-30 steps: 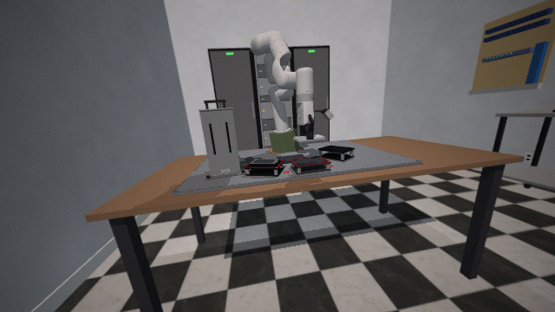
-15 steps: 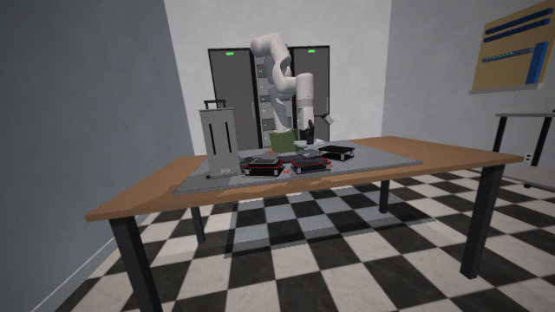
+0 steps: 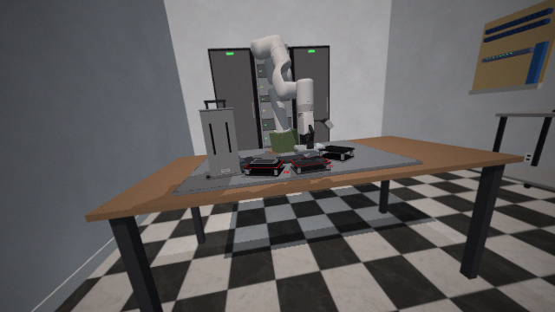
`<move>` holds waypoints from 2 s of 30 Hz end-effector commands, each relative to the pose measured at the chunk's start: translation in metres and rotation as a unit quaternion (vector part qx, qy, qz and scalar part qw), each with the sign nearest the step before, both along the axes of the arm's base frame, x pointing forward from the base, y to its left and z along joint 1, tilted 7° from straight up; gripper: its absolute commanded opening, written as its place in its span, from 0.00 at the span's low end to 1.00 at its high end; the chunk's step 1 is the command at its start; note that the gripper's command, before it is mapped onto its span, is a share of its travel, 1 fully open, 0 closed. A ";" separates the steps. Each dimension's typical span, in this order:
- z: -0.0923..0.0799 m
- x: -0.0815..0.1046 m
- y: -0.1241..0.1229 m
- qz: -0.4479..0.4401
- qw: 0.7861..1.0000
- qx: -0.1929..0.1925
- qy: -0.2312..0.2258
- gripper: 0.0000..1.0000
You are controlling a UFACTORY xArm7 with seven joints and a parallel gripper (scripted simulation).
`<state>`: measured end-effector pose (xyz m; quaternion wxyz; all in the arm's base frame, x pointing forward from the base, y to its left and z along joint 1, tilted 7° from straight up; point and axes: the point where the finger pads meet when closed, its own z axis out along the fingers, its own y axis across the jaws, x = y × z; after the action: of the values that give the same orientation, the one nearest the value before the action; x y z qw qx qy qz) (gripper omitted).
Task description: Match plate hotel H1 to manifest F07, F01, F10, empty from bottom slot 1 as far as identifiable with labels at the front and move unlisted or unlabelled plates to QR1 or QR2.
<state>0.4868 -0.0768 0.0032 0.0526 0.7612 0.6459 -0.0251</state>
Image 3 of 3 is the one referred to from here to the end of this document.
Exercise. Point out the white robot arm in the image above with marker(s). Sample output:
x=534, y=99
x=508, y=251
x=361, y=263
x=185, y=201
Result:
x=283, y=86

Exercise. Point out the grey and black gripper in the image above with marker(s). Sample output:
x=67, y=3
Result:
x=305, y=127

